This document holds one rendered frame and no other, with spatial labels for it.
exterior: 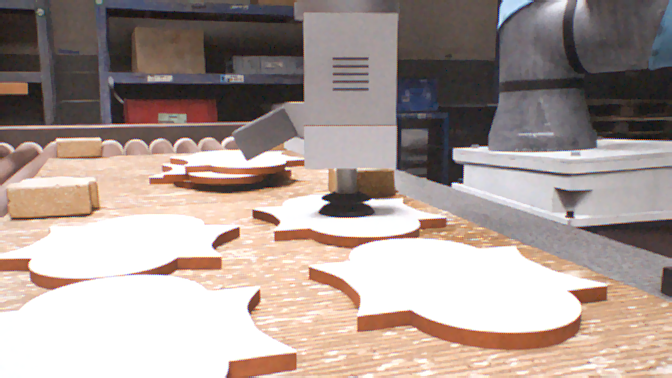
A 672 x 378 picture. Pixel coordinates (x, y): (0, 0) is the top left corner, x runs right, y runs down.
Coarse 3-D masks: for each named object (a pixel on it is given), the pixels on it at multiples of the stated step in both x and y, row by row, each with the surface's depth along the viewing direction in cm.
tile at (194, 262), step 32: (96, 224) 43; (128, 224) 43; (160, 224) 43; (192, 224) 43; (0, 256) 35; (32, 256) 35; (64, 256) 35; (96, 256) 35; (128, 256) 35; (160, 256) 35; (192, 256) 35
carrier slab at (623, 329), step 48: (0, 240) 42; (240, 240) 42; (288, 240) 42; (480, 240) 42; (0, 288) 32; (240, 288) 32; (288, 288) 32; (624, 288) 32; (288, 336) 26; (336, 336) 26; (384, 336) 26; (576, 336) 26; (624, 336) 26
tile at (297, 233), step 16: (256, 208) 48; (272, 208) 48; (288, 208) 48; (304, 208) 48; (384, 208) 48; (400, 208) 48; (288, 224) 43; (304, 224) 43; (320, 224) 43; (336, 224) 43; (352, 224) 43; (368, 224) 43; (384, 224) 43; (400, 224) 43; (416, 224) 43; (432, 224) 45; (320, 240) 41; (336, 240) 40; (352, 240) 40; (368, 240) 40
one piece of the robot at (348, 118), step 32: (320, 0) 41; (352, 0) 41; (384, 0) 42; (320, 32) 41; (352, 32) 41; (384, 32) 41; (320, 64) 41; (352, 64) 41; (384, 64) 41; (320, 96) 41; (352, 96) 41; (384, 96) 42; (256, 128) 44; (288, 128) 44; (320, 128) 42; (352, 128) 42; (384, 128) 42; (320, 160) 42; (352, 160) 42; (384, 160) 42; (352, 192) 46
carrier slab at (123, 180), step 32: (64, 160) 85; (96, 160) 85; (128, 160) 85; (160, 160) 85; (128, 192) 60; (160, 192) 60; (192, 192) 60; (224, 192) 60; (256, 192) 60; (288, 192) 60; (320, 192) 60
